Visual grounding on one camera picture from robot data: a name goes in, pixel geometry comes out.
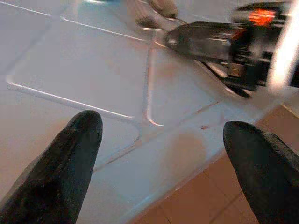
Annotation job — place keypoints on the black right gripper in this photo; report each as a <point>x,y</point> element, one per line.
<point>254,53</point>

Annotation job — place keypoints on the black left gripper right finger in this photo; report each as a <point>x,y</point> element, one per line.
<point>264,168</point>

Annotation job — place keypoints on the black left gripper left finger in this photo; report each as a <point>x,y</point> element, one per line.
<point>53,172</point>

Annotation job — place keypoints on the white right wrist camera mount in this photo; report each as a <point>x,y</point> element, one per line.
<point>285,58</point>

